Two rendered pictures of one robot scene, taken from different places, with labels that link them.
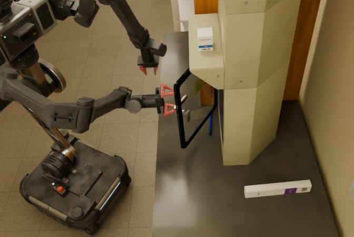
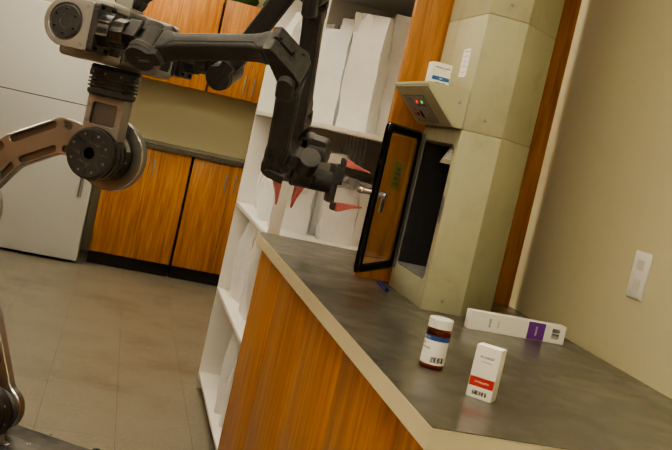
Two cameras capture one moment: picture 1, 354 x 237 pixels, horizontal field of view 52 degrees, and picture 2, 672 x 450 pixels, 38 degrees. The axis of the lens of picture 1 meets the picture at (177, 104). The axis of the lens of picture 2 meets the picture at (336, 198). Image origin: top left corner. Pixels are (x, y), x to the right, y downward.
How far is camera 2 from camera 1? 1.91 m
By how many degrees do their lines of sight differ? 46
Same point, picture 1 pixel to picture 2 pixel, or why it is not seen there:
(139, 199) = not seen: outside the picture
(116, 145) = not seen: outside the picture
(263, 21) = (526, 35)
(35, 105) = (239, 37)
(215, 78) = (455, 106)
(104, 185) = not seen: outside the picture
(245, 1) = (512, 3)
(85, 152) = (23, 434)
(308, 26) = (535, 160)
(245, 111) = (479, 181)
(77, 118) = (296, 63)
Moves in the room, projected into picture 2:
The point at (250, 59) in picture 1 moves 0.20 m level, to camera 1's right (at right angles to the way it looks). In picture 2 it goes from (502, 86) to (570, 104)
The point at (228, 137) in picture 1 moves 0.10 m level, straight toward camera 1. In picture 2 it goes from (445, 235) to (453, 239)
